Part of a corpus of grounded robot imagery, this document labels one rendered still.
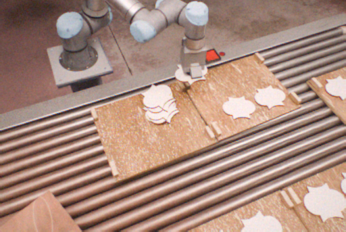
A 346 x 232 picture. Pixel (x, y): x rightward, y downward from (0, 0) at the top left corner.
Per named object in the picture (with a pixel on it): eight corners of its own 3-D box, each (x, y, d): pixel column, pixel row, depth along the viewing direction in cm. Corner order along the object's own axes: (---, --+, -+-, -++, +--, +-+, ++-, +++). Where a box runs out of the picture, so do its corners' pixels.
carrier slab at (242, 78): (179, 82, 145) (180, 80, 144) (254, 56, 156) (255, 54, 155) (217, 142, 125) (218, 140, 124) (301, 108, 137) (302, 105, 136)
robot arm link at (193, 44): (208, 39, 110) (185, 42, 109) (207, 49, 114) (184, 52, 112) (202, 26, 115) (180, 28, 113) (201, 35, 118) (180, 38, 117)
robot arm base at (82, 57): (58, 53, 159) (53, 38, 152) (87, 43, 165) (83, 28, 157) (69, 72, 152) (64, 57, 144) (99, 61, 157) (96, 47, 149)
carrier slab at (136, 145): (90, 111, 133) (90, 109, 132) (178, 82, 144) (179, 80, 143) (115, 183, 114) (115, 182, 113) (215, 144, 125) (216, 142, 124)
